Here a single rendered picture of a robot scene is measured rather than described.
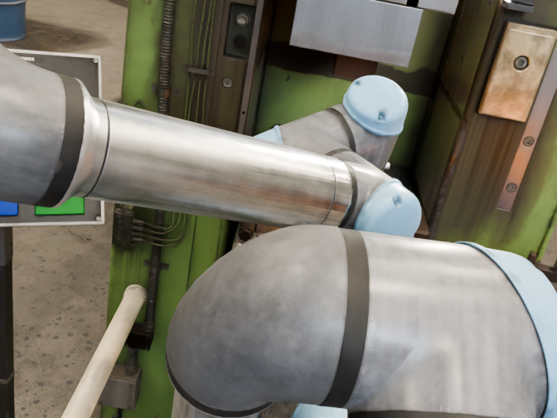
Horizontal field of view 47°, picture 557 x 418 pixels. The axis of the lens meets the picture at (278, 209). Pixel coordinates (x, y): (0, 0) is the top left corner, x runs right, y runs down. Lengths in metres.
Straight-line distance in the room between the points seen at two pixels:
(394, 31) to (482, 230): 0.50
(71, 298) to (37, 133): 2.13
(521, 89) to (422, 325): 0.93
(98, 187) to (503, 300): 0.28
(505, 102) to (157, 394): 1.06
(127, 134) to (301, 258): 0.17
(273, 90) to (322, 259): 1.25
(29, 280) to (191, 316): 2.25
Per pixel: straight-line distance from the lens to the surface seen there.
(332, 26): 1.09
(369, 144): 0.76
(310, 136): 0.71
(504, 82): 1.27
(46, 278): 2.67
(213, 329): 0.40
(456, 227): 1.39
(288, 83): 1.61
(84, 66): 1.13
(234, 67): 1.26
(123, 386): 1.63
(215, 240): 1.41
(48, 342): 2.36
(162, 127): 0.50
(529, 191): 1.39
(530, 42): 1.26
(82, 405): 1.23
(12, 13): 5.74
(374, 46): 1.10
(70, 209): 1.09
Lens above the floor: 1.50
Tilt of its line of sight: 27 degrees down
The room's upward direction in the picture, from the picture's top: 11 degrees clockwise
